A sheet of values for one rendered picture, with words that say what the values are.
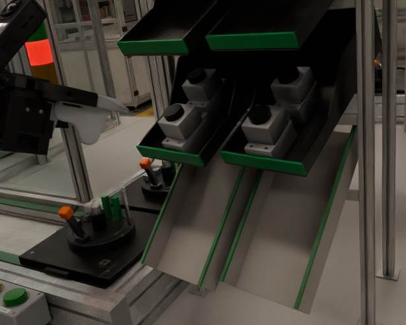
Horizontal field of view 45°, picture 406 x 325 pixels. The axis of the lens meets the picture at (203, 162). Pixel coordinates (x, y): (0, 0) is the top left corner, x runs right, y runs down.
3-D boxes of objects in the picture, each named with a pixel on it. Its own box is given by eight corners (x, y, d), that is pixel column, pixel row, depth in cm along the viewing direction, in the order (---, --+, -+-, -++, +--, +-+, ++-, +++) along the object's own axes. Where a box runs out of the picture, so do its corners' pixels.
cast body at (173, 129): (189, 161, 71) (169, 126, 67) (169, 157, 74) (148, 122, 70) (221, 123, 75) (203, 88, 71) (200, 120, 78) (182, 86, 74)
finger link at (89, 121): (122, 149, 60) (45, 138, 55) (129, 101, 60) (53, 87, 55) (131, 151, 57) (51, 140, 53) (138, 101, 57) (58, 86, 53)
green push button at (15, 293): (15, 313, 83) (12, 303, 82) (0, 307, 85) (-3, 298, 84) (33, 298, 86) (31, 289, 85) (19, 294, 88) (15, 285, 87)
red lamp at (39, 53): (41, 65, 105) (35, 42, 103) (25, 66, 107) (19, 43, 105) (58, 60, 108) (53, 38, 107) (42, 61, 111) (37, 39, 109)
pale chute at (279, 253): (309, 315, 67) (296, 309, 64) (233, 287, 76) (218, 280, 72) (366, 135, 74) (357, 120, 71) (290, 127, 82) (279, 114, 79)
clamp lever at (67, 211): (82, 240, 94) (64, 214, 90) (75, 238, 95) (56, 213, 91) (93, 226, 97) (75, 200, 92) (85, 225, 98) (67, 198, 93)
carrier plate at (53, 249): (111, 289, 86) (108, 278, 85) (20, 264, 98) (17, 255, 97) (182, 226, 105) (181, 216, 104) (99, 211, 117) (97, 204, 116)
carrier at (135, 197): (186, 222, 106) (178, 169, 102) (103, 209, 118) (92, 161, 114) (235, 179, 125) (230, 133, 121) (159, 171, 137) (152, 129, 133)
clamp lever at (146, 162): (157, 187, 115) (145, 164, 110) (150, 186, 116) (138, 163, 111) (164, 176, 117) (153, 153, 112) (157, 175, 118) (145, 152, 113)
